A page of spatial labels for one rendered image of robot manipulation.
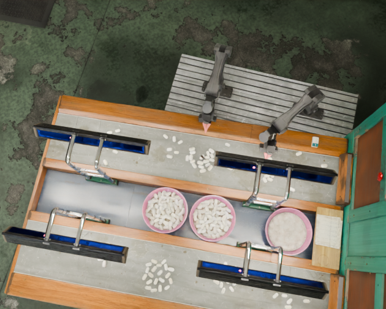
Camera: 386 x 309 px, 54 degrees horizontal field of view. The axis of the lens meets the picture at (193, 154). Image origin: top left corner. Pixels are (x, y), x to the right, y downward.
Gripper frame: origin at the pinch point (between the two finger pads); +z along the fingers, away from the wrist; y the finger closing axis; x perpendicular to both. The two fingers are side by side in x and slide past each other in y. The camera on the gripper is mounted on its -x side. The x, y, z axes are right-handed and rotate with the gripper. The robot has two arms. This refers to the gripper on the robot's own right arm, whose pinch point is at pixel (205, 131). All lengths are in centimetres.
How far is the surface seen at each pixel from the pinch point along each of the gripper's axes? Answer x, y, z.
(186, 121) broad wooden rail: 11.8, -13.1, 0.2
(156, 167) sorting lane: -6.2, -26.2, 25.4
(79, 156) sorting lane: -7, -74, 27
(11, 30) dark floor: 126, -192, -16
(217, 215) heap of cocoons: -20.0, 14.9, 43.1
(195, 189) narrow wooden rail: -14.7, -0.3, 31.5
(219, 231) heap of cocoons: -27, 17, 49
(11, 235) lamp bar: -69, -84, 42
